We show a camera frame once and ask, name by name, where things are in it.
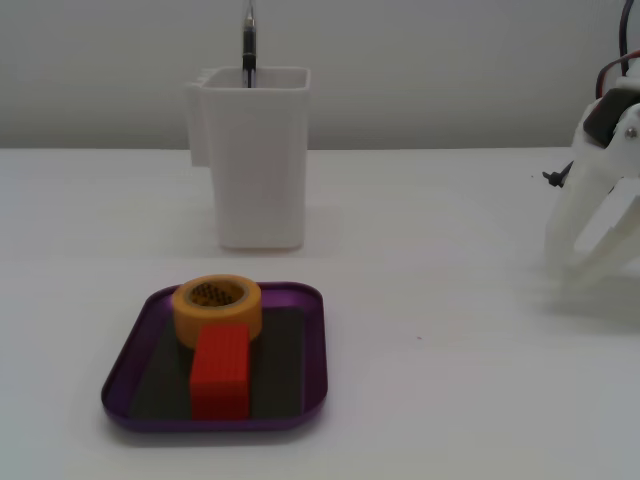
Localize red rectangular block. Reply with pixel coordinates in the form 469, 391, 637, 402
190, 322, 251, 421

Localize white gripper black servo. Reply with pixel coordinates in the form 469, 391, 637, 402
543, 49, 640, 281

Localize black clear ballpoint pen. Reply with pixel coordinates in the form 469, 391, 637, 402
241, 0, 258, 89

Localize red black servo wires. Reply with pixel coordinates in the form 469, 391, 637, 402
593, 0, 640, 101

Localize yellow masking tape roll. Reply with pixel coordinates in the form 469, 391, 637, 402
172, 273, 264, 351

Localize white plastic pen holder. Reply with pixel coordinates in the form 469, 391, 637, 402
184, 66, 312, 251

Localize purple metal tray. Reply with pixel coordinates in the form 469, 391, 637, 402
100, 281, 330, 434

